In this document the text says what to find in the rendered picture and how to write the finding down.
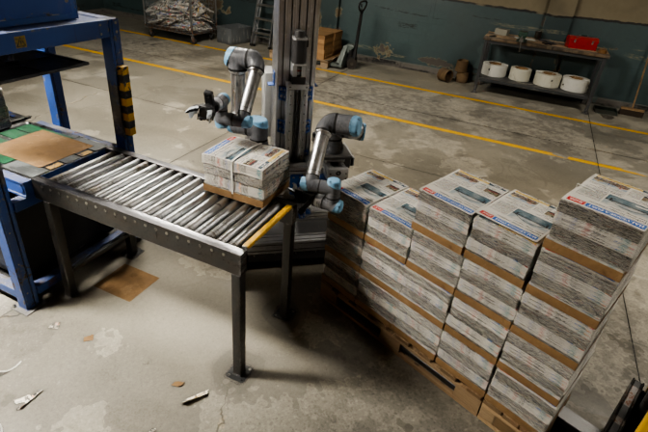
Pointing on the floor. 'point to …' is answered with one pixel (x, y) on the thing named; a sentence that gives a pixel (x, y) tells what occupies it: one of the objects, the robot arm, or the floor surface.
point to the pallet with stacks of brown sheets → (328, 46)
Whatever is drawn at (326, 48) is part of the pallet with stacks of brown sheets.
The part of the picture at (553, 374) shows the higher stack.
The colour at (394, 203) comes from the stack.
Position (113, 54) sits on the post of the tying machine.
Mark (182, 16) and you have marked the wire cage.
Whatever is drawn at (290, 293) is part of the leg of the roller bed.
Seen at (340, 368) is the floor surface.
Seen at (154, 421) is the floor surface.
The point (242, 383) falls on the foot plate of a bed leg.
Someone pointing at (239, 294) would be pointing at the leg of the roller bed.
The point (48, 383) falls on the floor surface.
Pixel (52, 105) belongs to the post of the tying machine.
